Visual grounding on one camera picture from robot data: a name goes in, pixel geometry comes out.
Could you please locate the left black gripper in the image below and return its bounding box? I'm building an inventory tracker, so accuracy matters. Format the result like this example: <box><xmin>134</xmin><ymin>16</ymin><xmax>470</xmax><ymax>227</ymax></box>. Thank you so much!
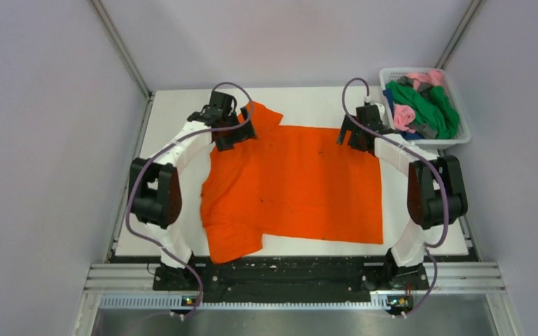
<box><xmin>215</xmin><ymin>106</ymin><xmax>256</xmax><ymax>151</ymax></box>

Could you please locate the orange t-shirt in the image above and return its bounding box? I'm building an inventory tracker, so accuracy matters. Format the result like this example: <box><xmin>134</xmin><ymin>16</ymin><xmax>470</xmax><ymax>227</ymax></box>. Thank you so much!
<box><xmin>200</xmin><ymin>103</ymin><xmax>384</xmax><ymax>263</ymax></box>

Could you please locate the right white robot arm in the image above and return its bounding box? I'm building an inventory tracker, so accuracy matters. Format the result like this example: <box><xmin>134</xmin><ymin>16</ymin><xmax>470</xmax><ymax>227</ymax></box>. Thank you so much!
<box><xmin>337</xmin><ymin>104</ymin><xmax>468</xmax><ymax>289</ymax></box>

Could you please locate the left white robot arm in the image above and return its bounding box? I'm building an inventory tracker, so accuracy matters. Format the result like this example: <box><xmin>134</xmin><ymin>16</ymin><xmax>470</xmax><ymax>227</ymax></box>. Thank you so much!
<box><xmin>125</xmin><ymin>90</ymin><xmax>256</xmax><ymax>291</ymax></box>

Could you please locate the pink t-shirt in basket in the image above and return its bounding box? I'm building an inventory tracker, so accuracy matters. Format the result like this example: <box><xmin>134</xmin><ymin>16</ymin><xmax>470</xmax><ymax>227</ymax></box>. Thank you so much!
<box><xmin>390</xmin><ymin>69</ymin><xmax>448</xmax><ymax>139</ymax></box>

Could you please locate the blue t-shirt in basket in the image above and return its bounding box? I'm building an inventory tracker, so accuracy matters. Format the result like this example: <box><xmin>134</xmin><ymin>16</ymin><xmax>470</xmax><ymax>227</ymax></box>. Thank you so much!
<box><xmin>382</xmin><ymin>89</ymin><xmax>424</xmax><ymax>140</ymax></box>

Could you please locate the grey t-shirt in basket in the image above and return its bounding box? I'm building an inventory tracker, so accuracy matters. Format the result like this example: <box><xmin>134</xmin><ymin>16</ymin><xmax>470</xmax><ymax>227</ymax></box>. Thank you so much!
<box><xmin>396</xmin><ymin>76</ymin><xmax>439</xmax><ymax>139</ymax></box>

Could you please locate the green t-shirt in basket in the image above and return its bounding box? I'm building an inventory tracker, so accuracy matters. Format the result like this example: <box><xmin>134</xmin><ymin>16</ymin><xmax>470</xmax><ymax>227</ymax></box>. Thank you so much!
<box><xmin>385</xmin><ymin>81</ymin><xmax>460</xmax><ymax>139</ymax></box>

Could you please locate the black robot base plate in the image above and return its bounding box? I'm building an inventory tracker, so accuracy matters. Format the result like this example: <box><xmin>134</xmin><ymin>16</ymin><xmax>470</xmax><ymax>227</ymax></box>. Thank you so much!
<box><xmin>153</xmin><ymin>255</ymin><xmax>429</xmax><ymax>304</ymax></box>

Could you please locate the grey slotted cable duct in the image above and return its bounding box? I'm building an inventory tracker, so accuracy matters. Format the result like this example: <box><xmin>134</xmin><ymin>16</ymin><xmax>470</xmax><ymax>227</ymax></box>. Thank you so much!
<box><xmin>99</xmin><ymin>293</ymin><xmax>409</xmax><ymax>311</ymax></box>

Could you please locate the aluminium frame rail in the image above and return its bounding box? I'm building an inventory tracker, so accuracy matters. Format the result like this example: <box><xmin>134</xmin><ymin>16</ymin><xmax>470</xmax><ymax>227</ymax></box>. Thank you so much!
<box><xmin>83</xmin><ymin>262</ymin><xmax>506</xmax><ymax>294</ymax></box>

